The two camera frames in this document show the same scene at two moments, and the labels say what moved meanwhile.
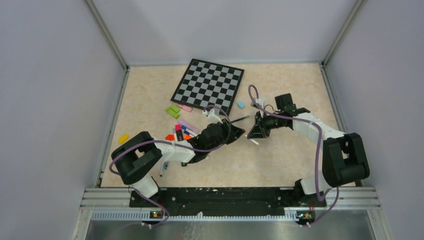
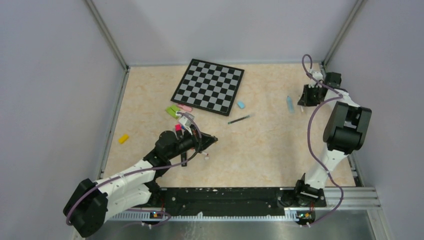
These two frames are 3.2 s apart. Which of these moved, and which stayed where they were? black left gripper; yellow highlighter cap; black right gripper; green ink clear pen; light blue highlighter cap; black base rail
Moved: black right gripper; black left gripper
Stayed: light blue highlighter cap; green ink clear pen; black base rail; yellow highlighter cap
